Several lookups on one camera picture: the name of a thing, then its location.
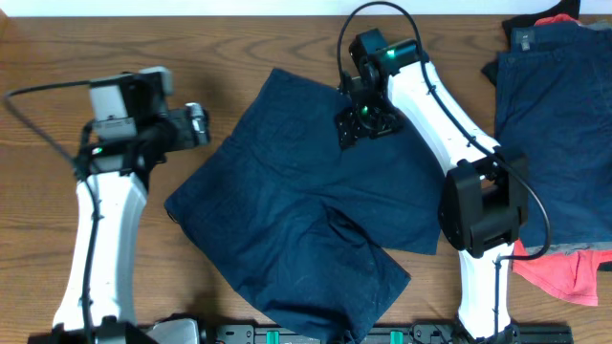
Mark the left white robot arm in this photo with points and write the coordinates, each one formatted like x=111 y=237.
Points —
x=114 y=160

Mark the red garment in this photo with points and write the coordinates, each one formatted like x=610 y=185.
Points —
x=564 y=272

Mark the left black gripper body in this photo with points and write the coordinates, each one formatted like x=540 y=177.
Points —
x=179 y=127

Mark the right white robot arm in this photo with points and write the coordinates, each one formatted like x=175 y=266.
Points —
x=482 y=206

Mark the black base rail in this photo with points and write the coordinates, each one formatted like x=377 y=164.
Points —
x=418 y=333

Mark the stacked navy blue shorts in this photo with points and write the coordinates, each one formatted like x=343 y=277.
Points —
x=559 y=134

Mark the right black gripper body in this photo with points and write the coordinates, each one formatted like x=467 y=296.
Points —
x=373 y=118

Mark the navy blue shorts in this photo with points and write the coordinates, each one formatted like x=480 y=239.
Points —
x=559 y=134
x=301 y=228

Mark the black garment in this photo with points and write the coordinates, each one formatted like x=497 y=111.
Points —
x=568 y=9

